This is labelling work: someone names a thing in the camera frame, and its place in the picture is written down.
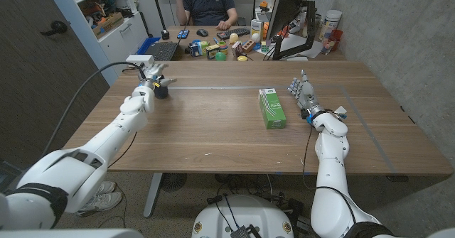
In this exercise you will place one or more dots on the black computer mouse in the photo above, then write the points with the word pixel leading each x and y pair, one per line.
pixel 202 32

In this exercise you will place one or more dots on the cream egg toy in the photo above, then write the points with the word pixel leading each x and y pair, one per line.
pixel 233 38

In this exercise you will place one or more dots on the grey table leg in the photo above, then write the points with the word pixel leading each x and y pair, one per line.
pixel 152 195

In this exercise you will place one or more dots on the blue and white toy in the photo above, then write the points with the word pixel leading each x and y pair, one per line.
pixel 195 48

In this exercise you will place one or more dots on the black keyboard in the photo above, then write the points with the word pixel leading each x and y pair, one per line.
pixel 234 32
pixel 161 50

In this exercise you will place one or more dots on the green and white carton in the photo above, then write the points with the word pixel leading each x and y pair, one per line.
pixel 272 108

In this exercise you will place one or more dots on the black computer monitor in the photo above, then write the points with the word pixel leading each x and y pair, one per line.
pixel 288 3

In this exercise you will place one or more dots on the coloured stacking rings toy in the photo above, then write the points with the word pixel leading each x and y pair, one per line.
pixel 223 47

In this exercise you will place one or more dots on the white paper sheet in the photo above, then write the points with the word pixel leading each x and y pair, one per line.
pixel 295 42

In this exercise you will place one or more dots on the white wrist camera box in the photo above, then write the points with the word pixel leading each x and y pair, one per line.
pixel 340 110
pixel 139 59

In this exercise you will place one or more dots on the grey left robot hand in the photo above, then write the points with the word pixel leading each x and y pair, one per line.
pixel 154 79

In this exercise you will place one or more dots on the black cup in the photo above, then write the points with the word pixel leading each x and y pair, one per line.
pixel 161 93

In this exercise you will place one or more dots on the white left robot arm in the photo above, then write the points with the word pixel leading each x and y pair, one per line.
pixel 106 142

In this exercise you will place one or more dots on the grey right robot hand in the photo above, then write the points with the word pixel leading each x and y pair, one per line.
pixel 306 94

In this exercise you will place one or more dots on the brown wooden block toy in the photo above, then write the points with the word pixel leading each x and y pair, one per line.
pixel 248 46

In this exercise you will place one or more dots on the cardboard box of toys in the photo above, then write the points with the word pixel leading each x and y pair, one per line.
pixel 108 25

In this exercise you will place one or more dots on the white drink carton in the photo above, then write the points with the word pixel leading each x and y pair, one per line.
pixel 256 26

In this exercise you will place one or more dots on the green cube toy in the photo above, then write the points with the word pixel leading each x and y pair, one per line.
pixel 264 48

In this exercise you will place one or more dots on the white shelf cabinet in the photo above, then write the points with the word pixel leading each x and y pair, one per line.
pixel 121 42

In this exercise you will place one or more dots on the green ball toy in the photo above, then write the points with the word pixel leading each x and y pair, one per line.
pixel 220 56

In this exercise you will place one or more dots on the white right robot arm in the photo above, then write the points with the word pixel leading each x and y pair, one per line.
pixel 330 167

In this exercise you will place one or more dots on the white egg toy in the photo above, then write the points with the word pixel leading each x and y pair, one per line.
pixel 255 37

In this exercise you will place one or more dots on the man in dark polo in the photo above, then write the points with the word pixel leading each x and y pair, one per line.
pixel 209 3

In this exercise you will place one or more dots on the white plastic tub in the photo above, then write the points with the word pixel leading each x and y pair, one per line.
pixel 330 21

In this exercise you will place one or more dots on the white sneaker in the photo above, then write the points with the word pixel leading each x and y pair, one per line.
pixel 106 187
pixel 101 202

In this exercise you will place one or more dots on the white robot torso base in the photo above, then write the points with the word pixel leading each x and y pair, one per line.
pixel 245 213

